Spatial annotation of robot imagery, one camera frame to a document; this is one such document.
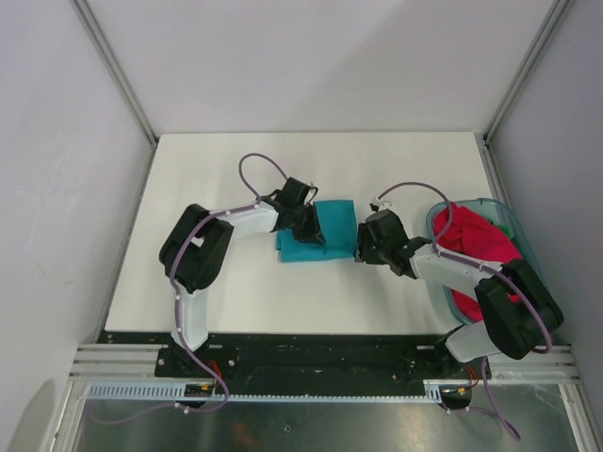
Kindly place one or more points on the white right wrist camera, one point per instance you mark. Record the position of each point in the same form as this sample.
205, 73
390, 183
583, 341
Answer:
377, 205

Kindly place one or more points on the white slotted cable duct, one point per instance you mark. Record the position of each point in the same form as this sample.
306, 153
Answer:
427, 392

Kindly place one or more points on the aluminium corner post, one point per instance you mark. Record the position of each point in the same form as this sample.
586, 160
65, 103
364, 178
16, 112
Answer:
542, 40
102, 46

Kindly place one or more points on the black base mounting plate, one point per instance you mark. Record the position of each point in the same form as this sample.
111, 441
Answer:
330, 364

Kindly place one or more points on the teal t-shirt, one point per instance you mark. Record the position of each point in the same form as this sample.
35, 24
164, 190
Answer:
338, 223

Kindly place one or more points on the green t-shirt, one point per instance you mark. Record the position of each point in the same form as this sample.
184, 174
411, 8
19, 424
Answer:
507, 231

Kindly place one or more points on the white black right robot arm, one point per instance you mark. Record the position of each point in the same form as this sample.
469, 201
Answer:
519, 314

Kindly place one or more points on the clear blue plastic bin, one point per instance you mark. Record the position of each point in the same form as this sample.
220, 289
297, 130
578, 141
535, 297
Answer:
499, 213

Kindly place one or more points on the right aluminium corner post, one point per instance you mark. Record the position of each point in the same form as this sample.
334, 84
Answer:
542, 40

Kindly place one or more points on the aluminium frame rail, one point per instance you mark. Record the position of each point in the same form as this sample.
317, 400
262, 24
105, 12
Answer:
98, 362

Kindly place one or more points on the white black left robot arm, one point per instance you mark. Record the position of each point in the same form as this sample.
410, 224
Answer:
194, 252

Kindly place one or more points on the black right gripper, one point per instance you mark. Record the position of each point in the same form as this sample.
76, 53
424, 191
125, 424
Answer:
364, 253

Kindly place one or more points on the left aluminium corner post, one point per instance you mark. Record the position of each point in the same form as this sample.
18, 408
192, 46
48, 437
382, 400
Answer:
102, 46

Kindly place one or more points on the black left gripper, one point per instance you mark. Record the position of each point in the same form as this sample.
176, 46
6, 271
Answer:
312, 233

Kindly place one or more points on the magenta red t-shirt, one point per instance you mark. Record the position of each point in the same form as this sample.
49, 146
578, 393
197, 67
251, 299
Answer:
475, 236

